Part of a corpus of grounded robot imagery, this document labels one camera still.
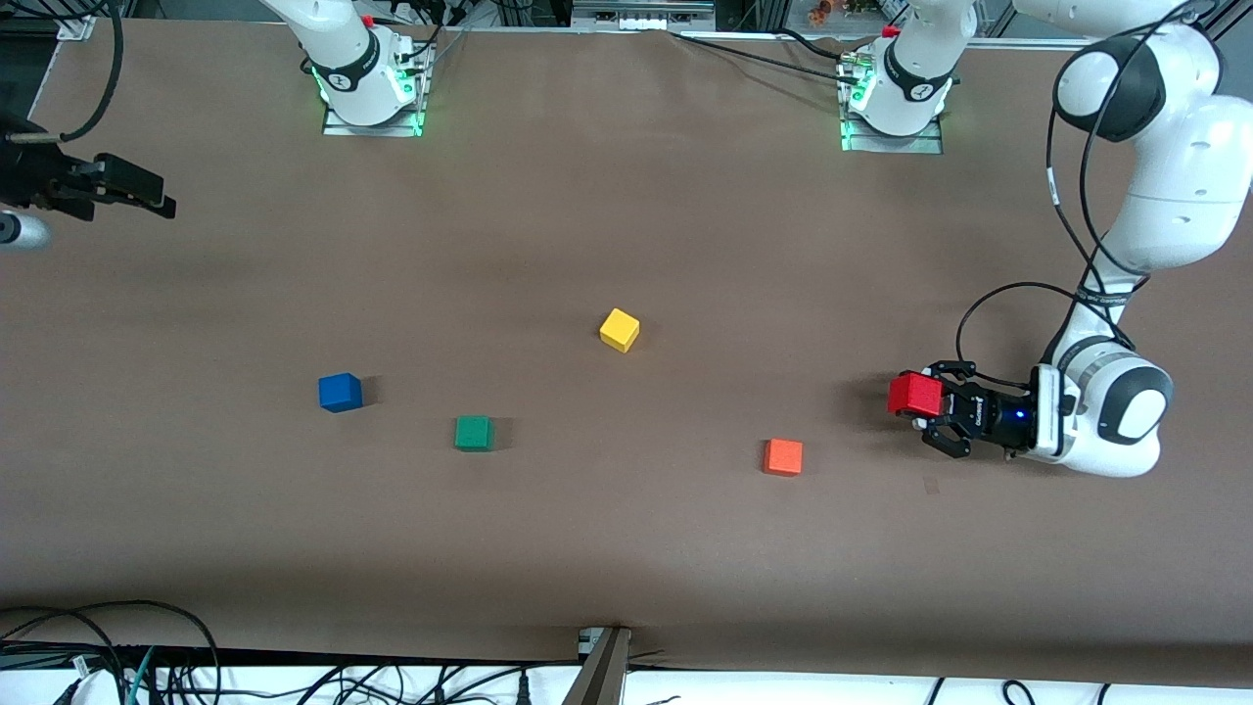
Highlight red wooden block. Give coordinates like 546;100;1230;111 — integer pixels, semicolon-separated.
887;371;945;420

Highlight blue wooden block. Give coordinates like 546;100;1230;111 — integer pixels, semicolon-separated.
318;373;364;413

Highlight yellow wooden block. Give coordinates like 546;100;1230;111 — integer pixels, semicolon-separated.
599;307;641;353

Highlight brown table cover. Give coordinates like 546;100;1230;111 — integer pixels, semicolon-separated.
0;18;1253;686

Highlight aluminium profile bar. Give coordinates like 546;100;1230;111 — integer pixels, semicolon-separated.
563;627;633;705

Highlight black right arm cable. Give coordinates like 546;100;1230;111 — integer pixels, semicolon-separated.
5;0;125;144

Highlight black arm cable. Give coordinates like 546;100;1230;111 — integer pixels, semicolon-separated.
5;0;125;144
954;0;1225;393

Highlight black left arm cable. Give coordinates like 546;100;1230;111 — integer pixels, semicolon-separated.
954;0;1225;393

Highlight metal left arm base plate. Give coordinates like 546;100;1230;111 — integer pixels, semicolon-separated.
840;54;946;156

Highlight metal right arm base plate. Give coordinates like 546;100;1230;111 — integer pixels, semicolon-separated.
323;41;433;138

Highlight thin aluminium edge rail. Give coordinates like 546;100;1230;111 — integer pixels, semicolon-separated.
945;36;1063;53

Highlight short black base cable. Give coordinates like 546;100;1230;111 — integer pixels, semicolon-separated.
773;27;855;62

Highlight long black base cable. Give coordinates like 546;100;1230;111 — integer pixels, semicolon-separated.
669;29;862;89

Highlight black looped cable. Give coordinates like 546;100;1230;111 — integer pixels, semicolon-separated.
0;599;222;705

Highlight teal cable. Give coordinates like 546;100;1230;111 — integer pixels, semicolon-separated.
125;646;158;705

